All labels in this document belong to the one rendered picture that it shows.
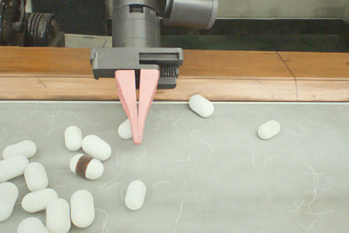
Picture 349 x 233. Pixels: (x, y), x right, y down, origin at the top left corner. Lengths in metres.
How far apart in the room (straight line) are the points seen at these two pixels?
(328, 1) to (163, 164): 2.56
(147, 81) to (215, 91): 0.15
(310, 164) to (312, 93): 0.15
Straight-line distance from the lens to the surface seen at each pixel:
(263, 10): 2.71
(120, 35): 0.44
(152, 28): 0.44
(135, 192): 0.36
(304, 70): 0.60
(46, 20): 1.03
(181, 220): 0.37
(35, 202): 0.37
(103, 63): 0.41
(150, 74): 0.41
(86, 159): 0.40
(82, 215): 0.35
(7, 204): 0.37
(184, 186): 0.40
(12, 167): 0.41
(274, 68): 0.59
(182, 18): 0.48
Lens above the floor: 1.02
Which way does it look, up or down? 33 degrees down
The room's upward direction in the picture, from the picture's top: 4 degrees clockwise
